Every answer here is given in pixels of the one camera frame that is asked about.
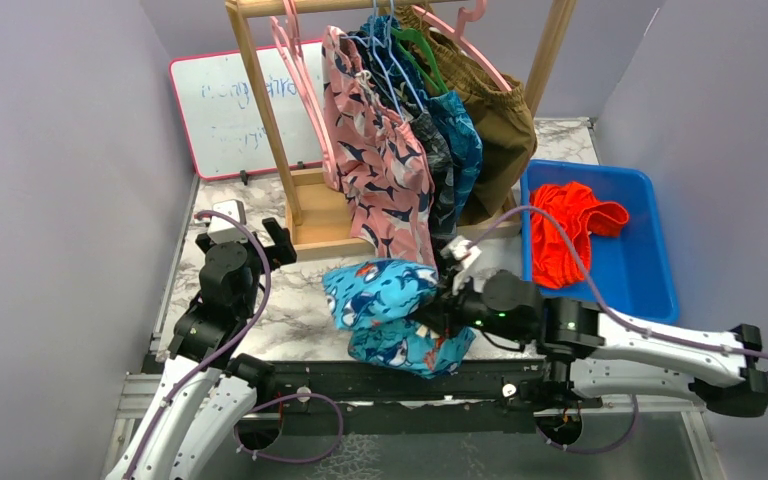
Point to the pink framed whiteboard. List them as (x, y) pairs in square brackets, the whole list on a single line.
[(222, 121)]

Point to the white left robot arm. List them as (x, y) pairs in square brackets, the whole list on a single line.
[(205, 387)]

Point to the green hanger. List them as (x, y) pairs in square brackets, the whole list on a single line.
[(413, 43)]

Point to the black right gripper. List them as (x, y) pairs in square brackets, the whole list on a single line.
[(442, 317)]

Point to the light blue shark shorts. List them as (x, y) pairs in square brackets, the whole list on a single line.
[(375, 301)]

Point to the pink hanger under khaki shorts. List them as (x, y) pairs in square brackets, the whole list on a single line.
[(457, 35)]

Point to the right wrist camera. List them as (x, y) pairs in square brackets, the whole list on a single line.
[(459, 256)]

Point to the pink plastic hanger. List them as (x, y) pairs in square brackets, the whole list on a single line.
[(280, 34)]

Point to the pink patterned shorts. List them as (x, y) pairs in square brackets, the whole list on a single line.
[(378, 164)]

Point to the black metal base rail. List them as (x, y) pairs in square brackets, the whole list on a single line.
[(381, 401)]

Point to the orange mesh shorts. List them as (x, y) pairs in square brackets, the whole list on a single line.
[(580, 214)]

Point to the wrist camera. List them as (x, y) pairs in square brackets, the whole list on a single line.
[(220, 230), (459, 256)]

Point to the khaki brown shorts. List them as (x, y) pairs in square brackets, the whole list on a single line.
[(502, 119)]

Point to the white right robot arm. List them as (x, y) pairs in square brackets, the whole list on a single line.
[(590, 352)]

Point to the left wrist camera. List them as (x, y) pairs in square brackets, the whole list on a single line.
[(220, 230)]

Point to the wooden clothes rack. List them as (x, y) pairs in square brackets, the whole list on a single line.
[(318, 225)]

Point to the dark blue patterned shorts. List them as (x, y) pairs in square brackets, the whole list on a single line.
[(449, 115)]

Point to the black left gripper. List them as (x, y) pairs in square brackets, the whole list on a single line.
[(282, 252)]

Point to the blue plastic bin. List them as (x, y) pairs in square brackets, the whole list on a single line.
[(631, 270)]

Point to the light blue wire hanger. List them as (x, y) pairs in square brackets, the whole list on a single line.
[(366, 44)]

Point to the thin pink wire hanger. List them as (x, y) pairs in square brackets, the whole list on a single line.
[(304, 84)]

